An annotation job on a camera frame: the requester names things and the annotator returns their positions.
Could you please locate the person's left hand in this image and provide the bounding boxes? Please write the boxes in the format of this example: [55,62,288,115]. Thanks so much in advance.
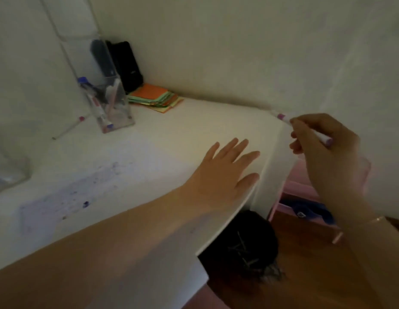
[183,137,261,216]

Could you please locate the person's right hand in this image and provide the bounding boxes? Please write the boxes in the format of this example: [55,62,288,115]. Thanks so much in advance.
[289,113,385,227]

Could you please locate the white pen magenta band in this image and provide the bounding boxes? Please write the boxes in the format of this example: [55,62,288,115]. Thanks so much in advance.
[276,113,334,147]

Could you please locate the clear acrylic box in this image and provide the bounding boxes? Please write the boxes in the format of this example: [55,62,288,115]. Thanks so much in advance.
[38,0,136,134]
[0,138,31,194]

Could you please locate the white paper sheet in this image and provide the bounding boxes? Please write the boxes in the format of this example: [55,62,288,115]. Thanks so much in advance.
[17,157,210,309]

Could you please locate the thick white marker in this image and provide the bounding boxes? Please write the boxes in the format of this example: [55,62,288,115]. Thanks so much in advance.
[78,76,115,132]

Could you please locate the clear pen black grip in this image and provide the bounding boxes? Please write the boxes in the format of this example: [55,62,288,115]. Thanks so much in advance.
[91,83,110,105]

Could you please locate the person's left forearm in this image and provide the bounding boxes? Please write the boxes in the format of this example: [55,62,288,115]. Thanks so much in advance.
[0,186,203,309]

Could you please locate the pink metal cart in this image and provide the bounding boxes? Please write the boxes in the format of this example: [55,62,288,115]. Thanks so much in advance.
[267,156,379,245]

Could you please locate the blue cloth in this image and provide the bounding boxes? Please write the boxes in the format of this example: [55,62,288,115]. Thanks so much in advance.
[280,197,337,226]

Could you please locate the black backpack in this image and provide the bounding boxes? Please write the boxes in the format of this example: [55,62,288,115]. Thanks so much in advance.
[198,209,285,285]

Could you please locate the pink fabric garment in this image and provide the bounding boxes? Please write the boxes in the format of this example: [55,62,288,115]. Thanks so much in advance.
[183,285,232,309]

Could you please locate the stack of coloured sticky notes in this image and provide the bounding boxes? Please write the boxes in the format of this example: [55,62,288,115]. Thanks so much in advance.
[127,83,184,114]

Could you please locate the black bag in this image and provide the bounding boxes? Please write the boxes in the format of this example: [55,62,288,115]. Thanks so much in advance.
[90,40,145,94]

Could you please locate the thin wrist bracelet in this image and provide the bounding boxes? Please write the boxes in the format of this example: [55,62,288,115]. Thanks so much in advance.
[347,215,387,229]

